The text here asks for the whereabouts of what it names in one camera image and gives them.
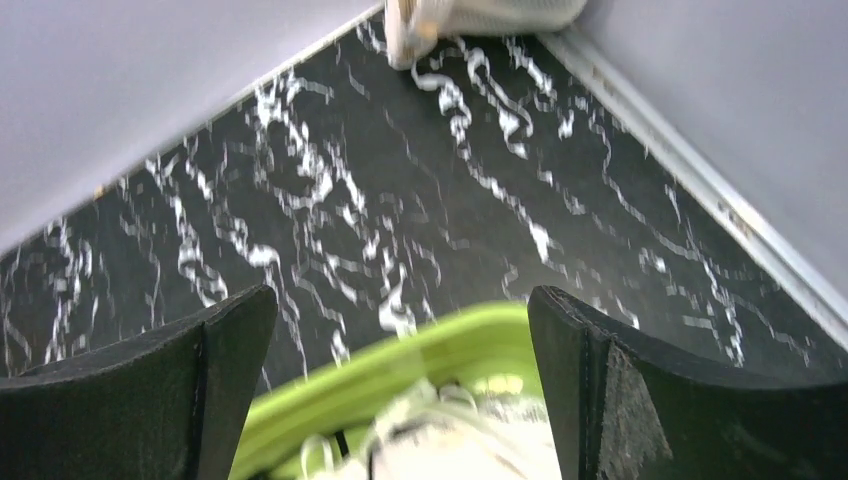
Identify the green plastic basin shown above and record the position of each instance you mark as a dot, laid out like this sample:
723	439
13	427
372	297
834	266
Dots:
486	348

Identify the white garment in basin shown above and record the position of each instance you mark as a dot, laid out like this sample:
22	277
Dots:
448	432

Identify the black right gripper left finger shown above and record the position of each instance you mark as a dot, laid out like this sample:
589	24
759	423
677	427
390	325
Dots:
169	403

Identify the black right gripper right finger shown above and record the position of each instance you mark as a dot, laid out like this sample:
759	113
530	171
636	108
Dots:
625	405

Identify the white mesh laundry bag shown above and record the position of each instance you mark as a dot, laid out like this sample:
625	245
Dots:
413	28

